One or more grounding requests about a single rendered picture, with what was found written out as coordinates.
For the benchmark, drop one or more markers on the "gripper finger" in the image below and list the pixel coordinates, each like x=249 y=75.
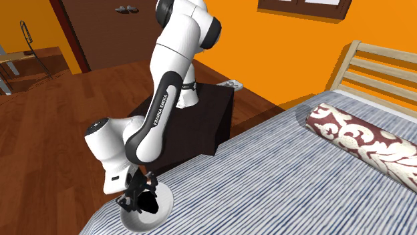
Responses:
x=129 y=203
x=152 y=184

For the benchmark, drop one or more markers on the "white flat object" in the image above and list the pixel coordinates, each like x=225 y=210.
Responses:
x=232 y=84

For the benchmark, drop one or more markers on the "red white patterned bolster pillow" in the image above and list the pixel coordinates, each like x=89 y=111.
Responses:
x=361 y=140

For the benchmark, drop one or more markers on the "white bowl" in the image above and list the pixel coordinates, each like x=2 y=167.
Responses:
x=164 y=201

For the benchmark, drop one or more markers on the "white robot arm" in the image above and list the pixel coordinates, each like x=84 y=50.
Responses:
x=172 y=49

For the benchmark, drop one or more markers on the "grey legged table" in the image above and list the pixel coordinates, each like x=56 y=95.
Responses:
x=13 y=57

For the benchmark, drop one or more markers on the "brown framed window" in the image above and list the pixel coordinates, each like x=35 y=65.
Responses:
x=303 y=8

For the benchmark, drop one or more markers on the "bed with striped cover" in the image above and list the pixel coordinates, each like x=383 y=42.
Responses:
x=260 y=182

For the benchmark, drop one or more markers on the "dark robot stand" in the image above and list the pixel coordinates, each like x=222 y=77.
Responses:
x=208 y=123

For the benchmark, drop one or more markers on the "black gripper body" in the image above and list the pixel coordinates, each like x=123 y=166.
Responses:
x=136 y=182

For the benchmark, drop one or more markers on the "brown door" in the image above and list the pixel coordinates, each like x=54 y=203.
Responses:
x=110 y=39

